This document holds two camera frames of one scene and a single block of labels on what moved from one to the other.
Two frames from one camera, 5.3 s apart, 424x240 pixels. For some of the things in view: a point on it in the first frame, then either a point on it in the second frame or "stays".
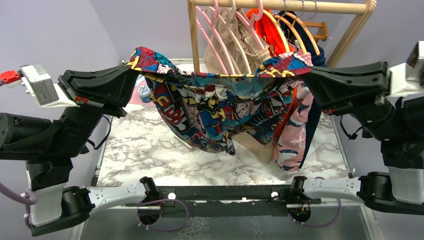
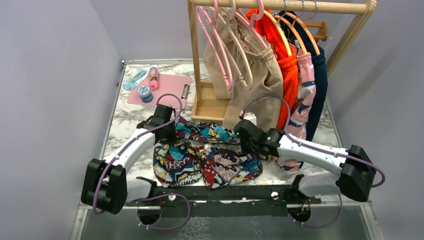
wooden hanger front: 275,23 stays
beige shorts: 232,47 stays
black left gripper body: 116,110 -> 170,136
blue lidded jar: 145,93 stays
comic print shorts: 210,112 -> 210,155
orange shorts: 259,20 stays
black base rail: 225,201 stays
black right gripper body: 380,101 -> 248,147
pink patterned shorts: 289,153 stays
